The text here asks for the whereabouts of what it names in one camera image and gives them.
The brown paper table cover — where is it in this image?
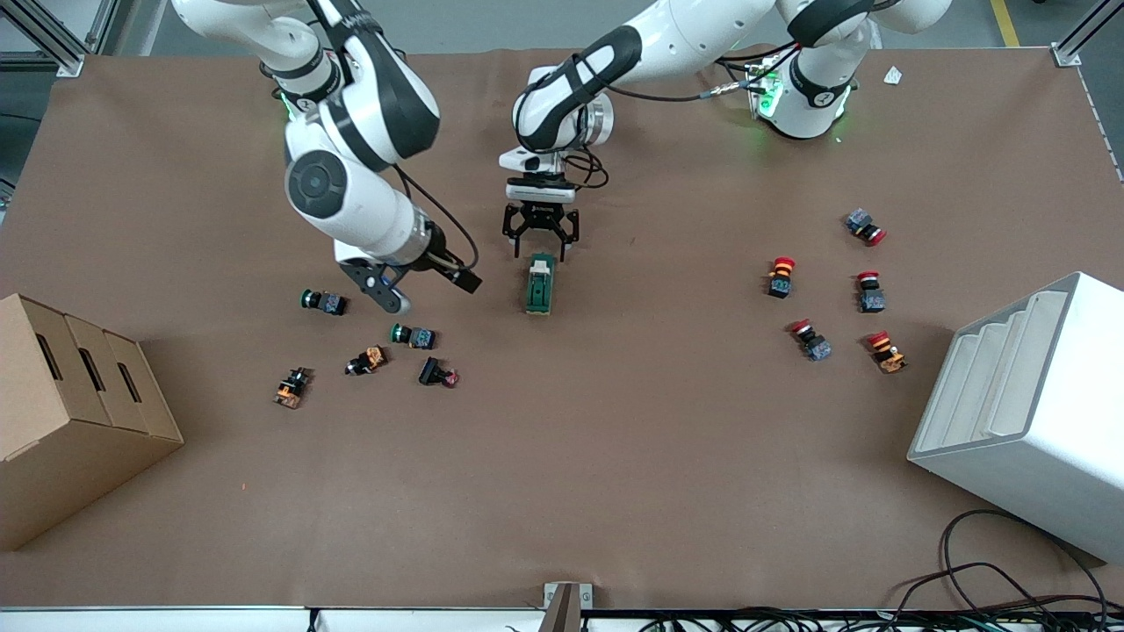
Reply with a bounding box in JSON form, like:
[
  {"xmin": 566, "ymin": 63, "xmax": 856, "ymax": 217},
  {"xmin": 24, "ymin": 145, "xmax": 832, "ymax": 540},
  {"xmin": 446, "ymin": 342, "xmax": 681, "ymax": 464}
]
[{"xmin": 0, "ymin": 44, "xmax": 1124, "ymax": 611}]

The red mushroom button orange body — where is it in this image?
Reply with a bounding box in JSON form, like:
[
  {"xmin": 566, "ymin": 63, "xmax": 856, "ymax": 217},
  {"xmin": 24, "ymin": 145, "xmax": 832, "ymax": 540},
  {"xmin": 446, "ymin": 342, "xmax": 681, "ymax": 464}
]
[{"xmin": 865, "ymin": 329, "xmax": 909, "ymax": 376}]

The red mushroom button striped collar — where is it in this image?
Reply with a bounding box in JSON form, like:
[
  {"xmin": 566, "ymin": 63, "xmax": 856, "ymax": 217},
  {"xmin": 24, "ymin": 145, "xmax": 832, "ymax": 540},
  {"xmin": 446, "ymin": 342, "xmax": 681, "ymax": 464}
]
[{"xmin": 765, "ymin": 255, "xmax": 799, "ymax": 301}]

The black looped floor cable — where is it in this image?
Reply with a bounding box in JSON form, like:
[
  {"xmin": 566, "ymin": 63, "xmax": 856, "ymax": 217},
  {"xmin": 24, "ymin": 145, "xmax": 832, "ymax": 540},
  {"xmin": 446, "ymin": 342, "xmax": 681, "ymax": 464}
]
[{"xmin": 939, "ymin": 508, "xmax": 1110, "ymax": 617}]

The black left base cable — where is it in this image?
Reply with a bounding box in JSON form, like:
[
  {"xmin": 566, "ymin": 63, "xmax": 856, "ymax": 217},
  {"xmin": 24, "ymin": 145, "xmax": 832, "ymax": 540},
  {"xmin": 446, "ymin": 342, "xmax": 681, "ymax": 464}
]
[{"xmin": 615, "ymin": 48, "xmax": 778, "ymax": 102}]

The brown cardboard box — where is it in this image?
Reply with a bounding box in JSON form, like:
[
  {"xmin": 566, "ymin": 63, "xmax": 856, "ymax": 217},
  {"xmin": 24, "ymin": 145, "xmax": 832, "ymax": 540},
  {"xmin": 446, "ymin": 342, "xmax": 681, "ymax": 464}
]
[{"xmin": 0, "ymin": 292, "xmax": 185, "ymax": 552}]

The metal camera post bracket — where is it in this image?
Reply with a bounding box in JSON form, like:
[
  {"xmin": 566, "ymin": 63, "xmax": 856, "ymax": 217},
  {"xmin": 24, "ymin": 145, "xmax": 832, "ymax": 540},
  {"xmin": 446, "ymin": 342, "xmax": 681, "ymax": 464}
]
[{"xmin": 542, "ymin": 582, "xmax": 594, "ymax": 632}]

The aluminium frame profile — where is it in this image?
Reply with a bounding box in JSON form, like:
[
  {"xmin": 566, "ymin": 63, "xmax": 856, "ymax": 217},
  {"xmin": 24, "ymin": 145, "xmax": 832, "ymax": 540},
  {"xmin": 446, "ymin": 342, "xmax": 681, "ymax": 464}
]
[
  {"xmin": 0, "ymin": 0, "xmax": 121, "ymax": 78},
  {"xmin": 1049, "ymin": 0, "xmax": 1124, "ymax": 69}
]

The green push button blue body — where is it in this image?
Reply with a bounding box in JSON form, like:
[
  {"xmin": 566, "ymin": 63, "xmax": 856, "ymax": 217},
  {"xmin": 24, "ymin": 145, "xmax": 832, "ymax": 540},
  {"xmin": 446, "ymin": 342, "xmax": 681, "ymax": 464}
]
[
  {"xmin": 389, "ymin": 322, "xmax": 438, "ymax": 351},
  {"xmin": 299, "ymin": 288, "xmax": 349, "ymax": 318}
]

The red mushroom button blue body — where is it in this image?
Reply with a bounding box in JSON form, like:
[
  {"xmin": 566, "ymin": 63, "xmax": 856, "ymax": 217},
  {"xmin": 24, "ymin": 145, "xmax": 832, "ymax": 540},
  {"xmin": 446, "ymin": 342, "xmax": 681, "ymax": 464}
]
[
  {"xmin": 787, "ymin": 318, "xmax": 834, "ymax": 363},
  {"xmin": 844, "ymin": 207, "xmax": 889, "ymax": 248},
  {"xmin": 855, "ymin": 270, "xmax": 888, "ymax": 315}
]

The black switch pink tip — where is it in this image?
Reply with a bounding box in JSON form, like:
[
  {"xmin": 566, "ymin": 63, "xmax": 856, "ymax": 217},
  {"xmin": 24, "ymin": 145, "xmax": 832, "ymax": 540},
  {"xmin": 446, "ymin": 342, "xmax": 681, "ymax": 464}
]
[{"xmin": 417, "ymin": 355, "xmax": 461, "ymax": 390}]

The black cable bundle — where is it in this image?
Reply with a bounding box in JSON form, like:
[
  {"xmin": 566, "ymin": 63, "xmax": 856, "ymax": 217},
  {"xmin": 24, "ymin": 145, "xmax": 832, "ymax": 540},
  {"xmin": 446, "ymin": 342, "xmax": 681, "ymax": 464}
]
[{"xmin": 639, "ymin": 606, "xmax": 1124, "ymax": 632}]

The white slotted rack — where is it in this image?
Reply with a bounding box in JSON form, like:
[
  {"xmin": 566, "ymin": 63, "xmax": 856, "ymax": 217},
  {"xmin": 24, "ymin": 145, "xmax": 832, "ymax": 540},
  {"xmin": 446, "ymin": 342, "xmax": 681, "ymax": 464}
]
[{"xmin": 906, "ymin": 270, "xmax": 1124, "ymax": 565}]

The green load switch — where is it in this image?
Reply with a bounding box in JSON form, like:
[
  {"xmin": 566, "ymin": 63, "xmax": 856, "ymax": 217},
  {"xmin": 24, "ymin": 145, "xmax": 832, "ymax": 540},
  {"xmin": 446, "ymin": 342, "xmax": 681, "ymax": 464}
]
[{"xmin": 524, "ymin": 253, "xmax": 558, "ymax": 316}]

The black button orange body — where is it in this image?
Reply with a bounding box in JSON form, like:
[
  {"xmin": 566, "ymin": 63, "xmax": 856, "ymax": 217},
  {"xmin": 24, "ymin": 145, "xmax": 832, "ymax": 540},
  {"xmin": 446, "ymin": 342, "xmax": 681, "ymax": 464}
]
[
  {"xmin": 272, "ymin": 366, "xmax": 314, "ymax": 411},
  {"xmin": 344, "ymin": 345, "xmax": 390, "ymax": 377}
]

